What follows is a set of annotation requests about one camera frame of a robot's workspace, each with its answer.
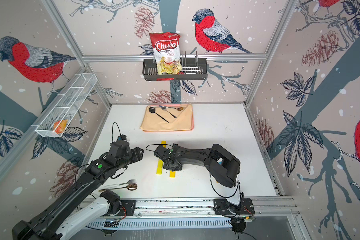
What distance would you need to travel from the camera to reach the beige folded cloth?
1067 millimetres

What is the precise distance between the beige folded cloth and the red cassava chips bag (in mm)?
342

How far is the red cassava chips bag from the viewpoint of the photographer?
83cm
